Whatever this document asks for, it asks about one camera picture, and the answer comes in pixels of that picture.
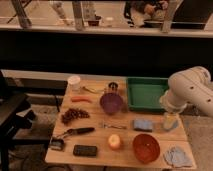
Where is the metal fork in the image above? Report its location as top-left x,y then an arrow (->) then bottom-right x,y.
99,122 -> 127,130

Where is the red-orange bowl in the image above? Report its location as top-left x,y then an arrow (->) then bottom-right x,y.
132,134 -> 160,164

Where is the green plastic tray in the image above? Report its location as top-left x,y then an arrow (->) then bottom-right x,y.
126,77 -> 168,112

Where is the blue sponge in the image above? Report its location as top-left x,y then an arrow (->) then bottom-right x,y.
133,119 -> 153,131

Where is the purple bowl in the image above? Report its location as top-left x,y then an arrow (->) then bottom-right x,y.
100,93 -> 123,114

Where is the small black metal clip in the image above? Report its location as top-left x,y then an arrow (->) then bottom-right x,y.
50,138 -> 65,151

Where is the white plastic cup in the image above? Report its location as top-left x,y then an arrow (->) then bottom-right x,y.
68,75 -> 81,91

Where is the yellow-red apple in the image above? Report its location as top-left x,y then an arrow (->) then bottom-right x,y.
108,134 -> 121,150

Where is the light blue cup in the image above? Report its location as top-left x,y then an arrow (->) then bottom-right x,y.
163,113 -> 178,131

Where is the light blue towel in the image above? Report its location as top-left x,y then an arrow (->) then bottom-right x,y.
163,146 -> 193,168

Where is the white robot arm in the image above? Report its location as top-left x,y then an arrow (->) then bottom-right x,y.
159,66 -> 213,117

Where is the small metal cup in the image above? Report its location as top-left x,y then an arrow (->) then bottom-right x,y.
108,82 -> 118,93

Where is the black rectangular case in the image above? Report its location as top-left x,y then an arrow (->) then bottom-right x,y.
73,145 -> 97,157

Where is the black chair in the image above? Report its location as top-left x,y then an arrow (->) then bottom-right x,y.
0,71 -> 35,171

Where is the bunch of dark grapes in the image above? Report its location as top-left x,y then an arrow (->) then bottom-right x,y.
61,108 -> 90,125

